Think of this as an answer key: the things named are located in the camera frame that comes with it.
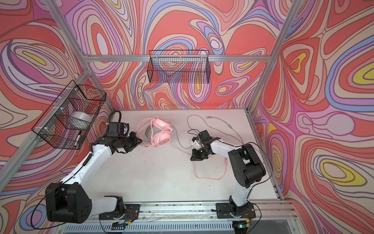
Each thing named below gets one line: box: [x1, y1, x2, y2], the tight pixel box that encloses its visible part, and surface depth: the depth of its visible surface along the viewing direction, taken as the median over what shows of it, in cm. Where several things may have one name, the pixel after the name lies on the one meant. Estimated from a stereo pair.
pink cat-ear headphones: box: [136, 116, 174, 148], surface depth 76 cm
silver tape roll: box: [70, 111, 93, 130], surface depth 73 cm
